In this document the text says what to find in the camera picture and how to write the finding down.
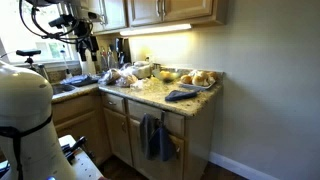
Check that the wooden sink cabinet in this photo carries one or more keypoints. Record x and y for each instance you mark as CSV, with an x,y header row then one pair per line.
x,y
80,123

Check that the wooden upper cabinet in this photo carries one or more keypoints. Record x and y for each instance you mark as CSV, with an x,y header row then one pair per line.
x,y
176,11

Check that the gray knit towel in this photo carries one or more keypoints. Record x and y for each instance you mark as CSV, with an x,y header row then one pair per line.
x,y
147,135

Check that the wooden base cabinet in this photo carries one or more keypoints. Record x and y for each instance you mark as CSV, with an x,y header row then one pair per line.
x,y
196,140

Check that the steel sink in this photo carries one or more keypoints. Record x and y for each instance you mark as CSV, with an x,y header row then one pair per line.
x,y
62,88

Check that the bagged round bread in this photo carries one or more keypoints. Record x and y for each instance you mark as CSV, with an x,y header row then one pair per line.
x,y
127,80

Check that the black tripod camera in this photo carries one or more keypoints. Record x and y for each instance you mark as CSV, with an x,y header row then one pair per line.
x,y
29,53

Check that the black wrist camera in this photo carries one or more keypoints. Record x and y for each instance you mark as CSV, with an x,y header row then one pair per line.
x,y
61,21

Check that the blue pot holder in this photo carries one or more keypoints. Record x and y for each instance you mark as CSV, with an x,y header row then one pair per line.
x,y
163,144

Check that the white baseboard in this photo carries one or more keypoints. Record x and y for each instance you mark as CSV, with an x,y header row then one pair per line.
x,y
240,166

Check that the black tool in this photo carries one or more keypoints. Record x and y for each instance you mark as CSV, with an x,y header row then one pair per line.
x,y
74,146

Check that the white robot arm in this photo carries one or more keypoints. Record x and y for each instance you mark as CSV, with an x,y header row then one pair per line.
x,y
26,110

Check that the glass fruit bowl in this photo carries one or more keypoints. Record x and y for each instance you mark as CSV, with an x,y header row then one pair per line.
x,y
166,76

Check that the blue towel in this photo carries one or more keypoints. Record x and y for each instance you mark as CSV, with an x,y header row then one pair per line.
x,y
180,95

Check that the black coffee machine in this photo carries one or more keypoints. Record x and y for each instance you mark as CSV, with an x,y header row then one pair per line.
x,y
122,51

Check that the pale upper cabinet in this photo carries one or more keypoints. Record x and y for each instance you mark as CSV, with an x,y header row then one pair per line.
x,y
111,15

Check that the window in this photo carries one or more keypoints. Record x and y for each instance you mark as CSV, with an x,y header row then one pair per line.
x,y
20,33

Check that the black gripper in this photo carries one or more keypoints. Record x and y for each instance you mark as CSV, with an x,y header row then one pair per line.
x,y
86,35

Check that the dark dish drying mat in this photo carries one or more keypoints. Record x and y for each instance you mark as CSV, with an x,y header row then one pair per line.
x,y
80,80

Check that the orange fruit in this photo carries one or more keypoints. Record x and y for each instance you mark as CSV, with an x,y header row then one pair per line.
x,y
165,74

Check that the wide wooden drawer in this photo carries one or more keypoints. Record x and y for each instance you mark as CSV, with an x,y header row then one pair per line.
x,y
173,121

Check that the white serving tray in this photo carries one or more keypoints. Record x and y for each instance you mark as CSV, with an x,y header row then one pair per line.
x,y
197,86

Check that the narrow wooden drawer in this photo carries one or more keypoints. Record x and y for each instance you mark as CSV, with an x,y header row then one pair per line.
x,y
114,102

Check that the wide wooden cabinet door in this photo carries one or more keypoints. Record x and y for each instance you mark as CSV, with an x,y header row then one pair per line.
x,y
143,166

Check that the under-cabinet light strip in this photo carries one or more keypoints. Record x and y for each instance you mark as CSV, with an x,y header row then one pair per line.
x,y
155,29

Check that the dish soap dispenser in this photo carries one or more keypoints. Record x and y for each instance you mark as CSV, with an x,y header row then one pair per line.
x,y
67,68

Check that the bread roll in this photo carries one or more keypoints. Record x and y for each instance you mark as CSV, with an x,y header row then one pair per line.
x,y
186,79
198,80
202,73
213,75

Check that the clear bottle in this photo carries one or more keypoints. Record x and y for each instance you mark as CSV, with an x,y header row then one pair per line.
x,y
103,61
111,59

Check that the white paper towel roll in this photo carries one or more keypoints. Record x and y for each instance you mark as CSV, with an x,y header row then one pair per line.
x,y
88,65

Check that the white perforated table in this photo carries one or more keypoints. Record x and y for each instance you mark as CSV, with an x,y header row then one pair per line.
x,y
83,163

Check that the narrow wooden cabinet door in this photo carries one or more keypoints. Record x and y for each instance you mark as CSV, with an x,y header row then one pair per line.
x,y
117,136

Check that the black over-drawer hanger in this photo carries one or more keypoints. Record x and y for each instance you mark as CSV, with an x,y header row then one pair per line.
x,y
162,117

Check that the bagged dark bread loaf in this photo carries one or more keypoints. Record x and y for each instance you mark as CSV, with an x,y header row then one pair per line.
x,y
110,76

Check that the clear empty plastic bag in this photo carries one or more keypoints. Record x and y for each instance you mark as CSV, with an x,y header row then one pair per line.
x,y
138,84

